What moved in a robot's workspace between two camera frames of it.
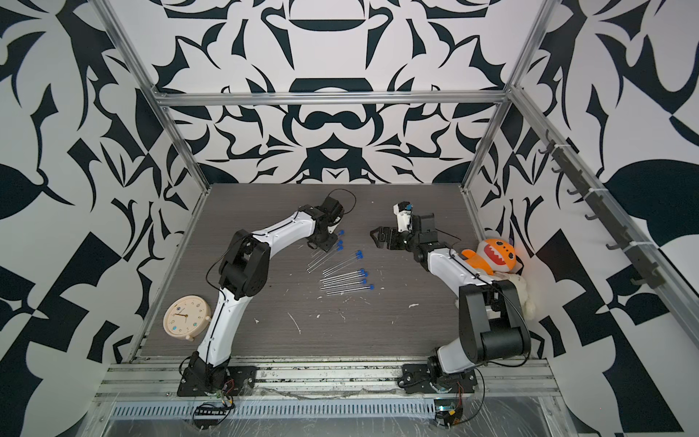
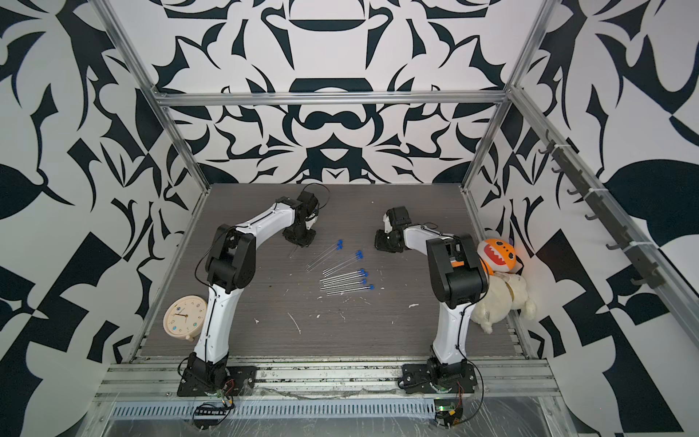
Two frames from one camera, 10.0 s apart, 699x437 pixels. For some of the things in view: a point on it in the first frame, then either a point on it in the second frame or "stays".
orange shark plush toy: (493, 256) stays
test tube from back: (339, 234) to (293, 252)
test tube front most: (371, 287) stays
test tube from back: (339, 247) stays
